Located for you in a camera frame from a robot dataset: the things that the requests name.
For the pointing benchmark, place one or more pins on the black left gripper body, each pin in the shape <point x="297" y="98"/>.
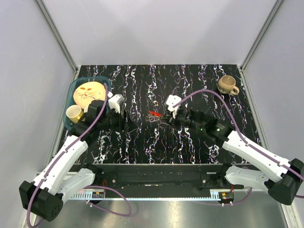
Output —
<point x="117" y="124"/>

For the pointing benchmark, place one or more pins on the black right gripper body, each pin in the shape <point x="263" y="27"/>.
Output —
<point x="183" y="118"/>

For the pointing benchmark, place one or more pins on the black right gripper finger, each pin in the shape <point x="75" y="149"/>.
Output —
<point x="172" y="124"/>
<point x="167" y="116"/>

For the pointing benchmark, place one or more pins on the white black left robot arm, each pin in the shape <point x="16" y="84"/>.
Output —
<point x="49" y="191"/>

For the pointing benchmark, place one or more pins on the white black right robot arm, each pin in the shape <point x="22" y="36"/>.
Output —
<point x="278" y="176"/>

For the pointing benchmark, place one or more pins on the cream floral plate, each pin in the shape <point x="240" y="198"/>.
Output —
<point x="87" y="92"/>

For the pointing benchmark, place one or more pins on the yellow mug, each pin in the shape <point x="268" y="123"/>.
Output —
<point x="74" y="113"/>

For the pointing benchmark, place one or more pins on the teal plastic bin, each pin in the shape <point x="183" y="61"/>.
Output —
<point x="76" y="83"/>

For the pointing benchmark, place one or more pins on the beige ceramic cup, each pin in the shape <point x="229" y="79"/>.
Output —
<point x="227" y="85"/>

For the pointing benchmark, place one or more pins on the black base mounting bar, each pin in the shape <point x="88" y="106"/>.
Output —
<point x="162" y="181"/>

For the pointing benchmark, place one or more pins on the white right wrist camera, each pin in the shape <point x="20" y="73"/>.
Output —
<point x="171" y="101"/>

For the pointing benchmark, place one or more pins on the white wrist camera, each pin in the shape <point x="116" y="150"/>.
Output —
<point x="115" y="102"/>
<point x="171" y="101"/>

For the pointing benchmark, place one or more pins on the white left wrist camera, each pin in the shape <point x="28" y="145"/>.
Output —
<point x="115" y="102"/>

